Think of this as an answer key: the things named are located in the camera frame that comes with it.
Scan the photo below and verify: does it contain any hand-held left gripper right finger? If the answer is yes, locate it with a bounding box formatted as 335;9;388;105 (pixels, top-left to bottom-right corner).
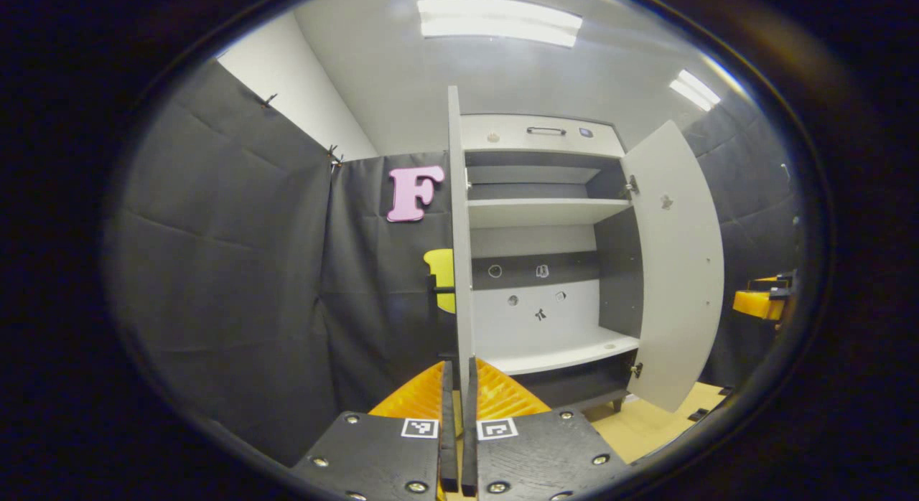
462;357;633;501

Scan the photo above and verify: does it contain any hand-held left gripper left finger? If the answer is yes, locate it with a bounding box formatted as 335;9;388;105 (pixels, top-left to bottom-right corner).
291;360;460;501

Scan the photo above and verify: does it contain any grey cabinet door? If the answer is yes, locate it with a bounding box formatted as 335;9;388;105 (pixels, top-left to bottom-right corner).
447;85;478;416
619;121;726;413

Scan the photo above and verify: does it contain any grey double-door shoe cabinet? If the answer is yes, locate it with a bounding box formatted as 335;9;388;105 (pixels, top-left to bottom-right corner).
459;113;643;416

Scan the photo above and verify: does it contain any black door handle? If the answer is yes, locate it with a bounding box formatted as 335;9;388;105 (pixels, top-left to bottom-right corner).
429;274;457;364

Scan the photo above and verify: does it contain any grey cabinet drawer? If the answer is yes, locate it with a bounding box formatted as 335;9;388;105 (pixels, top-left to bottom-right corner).
459;114;627;159

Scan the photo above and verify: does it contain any small ceiling light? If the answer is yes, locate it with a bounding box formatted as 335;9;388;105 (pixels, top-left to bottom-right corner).
669;69;722;113

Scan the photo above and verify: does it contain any large ceiling light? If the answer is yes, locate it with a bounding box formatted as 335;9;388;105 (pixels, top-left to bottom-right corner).
418;0;584;48

